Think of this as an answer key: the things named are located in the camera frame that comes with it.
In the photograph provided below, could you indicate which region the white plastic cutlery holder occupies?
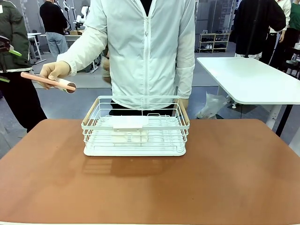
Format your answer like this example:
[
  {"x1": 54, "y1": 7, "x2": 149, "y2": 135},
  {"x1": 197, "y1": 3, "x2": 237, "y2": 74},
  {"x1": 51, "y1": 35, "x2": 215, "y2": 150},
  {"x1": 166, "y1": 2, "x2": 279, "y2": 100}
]
[{"x1": 108, "y1": 115, "x2": 150, "y2": 130}]

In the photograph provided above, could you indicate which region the person in white jacket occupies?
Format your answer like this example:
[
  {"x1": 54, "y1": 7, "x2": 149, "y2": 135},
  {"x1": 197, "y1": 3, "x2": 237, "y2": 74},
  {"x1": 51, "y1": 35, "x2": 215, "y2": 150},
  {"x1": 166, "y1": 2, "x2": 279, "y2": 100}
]
[{"x1": 83, "y1": 0, "x2": 196, "y2": 118}]

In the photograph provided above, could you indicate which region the person in black coat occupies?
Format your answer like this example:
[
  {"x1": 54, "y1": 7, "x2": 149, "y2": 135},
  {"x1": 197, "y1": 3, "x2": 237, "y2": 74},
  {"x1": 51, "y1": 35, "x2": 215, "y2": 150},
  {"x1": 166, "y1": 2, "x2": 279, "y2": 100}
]
[{"x1": 232, "y1": 0, "x2": 287, "y2": 60}]

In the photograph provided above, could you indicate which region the person in black top, jeans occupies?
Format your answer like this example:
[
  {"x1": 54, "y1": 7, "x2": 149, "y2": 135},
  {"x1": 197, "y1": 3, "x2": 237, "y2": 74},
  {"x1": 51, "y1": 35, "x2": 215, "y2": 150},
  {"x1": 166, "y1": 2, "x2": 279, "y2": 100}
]
[{"x1": 39, "y1": 0, "x2": 69, "y2": 60}]

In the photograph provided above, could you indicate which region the wooden shoe rack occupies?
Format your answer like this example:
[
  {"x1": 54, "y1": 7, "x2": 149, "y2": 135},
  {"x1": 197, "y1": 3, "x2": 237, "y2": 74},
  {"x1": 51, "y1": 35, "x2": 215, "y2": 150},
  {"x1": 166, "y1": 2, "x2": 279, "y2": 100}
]
[{"x1": 198, "y1": 32, "x2": 231, "y2": 53}]

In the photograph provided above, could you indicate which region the person in green jacket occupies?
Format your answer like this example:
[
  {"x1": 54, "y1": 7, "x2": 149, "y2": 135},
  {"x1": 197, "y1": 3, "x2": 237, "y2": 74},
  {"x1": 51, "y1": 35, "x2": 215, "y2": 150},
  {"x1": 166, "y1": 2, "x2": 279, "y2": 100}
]
[{"x1": 0, "y1": 0, "x2": 48, "y2": 133}]

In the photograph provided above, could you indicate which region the white background desk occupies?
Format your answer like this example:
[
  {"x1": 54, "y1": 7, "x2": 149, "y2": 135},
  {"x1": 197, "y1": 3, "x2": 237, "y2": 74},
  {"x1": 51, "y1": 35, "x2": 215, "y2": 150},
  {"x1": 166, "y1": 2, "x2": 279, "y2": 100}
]
[{"x1": 39, "y1": 33, "x2": 99, "y2": 74}]

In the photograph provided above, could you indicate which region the person in cream top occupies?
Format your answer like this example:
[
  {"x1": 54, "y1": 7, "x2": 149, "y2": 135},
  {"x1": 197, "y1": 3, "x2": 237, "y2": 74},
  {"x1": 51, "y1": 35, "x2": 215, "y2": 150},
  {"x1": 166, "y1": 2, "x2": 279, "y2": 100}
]
[{"x1": 261, "y1": 0, "x2": 293, "y2": 66}]

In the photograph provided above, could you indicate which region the person's right forearm white sleeve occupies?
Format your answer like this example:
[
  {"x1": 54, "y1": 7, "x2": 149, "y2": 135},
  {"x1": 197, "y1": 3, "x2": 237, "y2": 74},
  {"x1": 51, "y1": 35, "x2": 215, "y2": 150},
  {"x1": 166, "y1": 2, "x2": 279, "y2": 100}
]
[{"x1": 56, "y1": 28, "x2": 109, "y2": 77}]

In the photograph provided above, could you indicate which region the white wire dish rack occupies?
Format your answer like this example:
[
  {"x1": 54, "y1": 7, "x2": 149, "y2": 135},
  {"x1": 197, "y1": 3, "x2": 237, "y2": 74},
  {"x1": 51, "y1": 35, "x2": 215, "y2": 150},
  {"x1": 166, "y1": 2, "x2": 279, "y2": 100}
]
[{"x1": 81, "y1": 95, "x2": 191, "y2": 154}]

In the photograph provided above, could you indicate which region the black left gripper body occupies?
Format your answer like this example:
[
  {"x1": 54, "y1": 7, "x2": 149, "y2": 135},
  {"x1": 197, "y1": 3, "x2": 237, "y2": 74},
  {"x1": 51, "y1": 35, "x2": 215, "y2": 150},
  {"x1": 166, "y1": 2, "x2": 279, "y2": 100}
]
[{"x1": 0, "y1": 36, "x2": 11, "y2": 53}]

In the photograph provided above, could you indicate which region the person's left forearm white sleeve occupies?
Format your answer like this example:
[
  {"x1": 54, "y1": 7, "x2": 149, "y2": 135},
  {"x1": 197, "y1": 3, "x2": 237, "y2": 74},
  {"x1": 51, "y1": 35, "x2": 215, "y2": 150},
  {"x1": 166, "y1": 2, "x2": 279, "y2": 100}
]
[{"x1": 175, "y1": 64, "x2": 195, "y2": 100}]

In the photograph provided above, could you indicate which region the clear plastic bag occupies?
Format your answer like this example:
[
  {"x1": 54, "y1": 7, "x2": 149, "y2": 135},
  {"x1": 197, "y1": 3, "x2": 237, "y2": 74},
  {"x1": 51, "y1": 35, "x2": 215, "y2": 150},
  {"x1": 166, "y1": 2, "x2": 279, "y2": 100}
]
[{"x1": 195, "y1": 91, "x2": 228, "y2": 120}]

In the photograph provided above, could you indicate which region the pink lint roller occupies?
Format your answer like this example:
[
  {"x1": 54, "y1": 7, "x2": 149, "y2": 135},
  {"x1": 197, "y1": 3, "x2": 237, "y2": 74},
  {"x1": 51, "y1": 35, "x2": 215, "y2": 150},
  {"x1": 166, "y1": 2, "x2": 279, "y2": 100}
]
[{"x1": 20, "y1": 71, "x2": 77, "y2": 95}]

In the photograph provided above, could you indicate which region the white drip tray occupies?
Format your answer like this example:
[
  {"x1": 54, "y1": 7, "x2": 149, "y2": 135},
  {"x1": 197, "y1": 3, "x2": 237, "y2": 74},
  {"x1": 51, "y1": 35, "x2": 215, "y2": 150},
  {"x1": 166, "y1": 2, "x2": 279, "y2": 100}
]
[{"x1": 83, "y1": 144, "x2": 187, "y2": 157}]

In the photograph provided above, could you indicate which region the person in green top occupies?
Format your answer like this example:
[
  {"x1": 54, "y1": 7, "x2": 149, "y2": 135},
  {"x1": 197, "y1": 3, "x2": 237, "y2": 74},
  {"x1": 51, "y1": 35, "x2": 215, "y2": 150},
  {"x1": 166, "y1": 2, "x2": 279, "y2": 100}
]
[{"x1": 278, "y1": 0, "x2": 300, "y2": 72}]

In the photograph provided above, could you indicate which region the white side table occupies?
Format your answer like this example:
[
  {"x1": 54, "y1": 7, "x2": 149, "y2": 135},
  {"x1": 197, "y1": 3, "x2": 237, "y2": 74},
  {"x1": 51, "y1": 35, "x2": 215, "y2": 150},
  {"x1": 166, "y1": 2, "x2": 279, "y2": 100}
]
[{"x1": 196, "y1": 56, "x2": 300, "y2": 144}]

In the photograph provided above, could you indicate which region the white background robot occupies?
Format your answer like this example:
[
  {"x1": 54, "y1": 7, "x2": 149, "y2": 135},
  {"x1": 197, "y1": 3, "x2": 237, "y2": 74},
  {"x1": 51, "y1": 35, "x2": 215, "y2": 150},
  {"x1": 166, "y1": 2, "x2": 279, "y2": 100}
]
[{"x1": 73, "y1": 4, "x2": 91, "y2": 30}]

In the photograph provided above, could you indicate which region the person's right hand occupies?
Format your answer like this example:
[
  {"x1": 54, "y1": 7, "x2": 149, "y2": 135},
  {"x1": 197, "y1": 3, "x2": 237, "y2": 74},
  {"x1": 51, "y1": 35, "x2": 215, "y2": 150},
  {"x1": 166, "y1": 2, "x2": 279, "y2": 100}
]
[{"x1": 39, "y1": 60, "x2": 71, "y2": 90}]

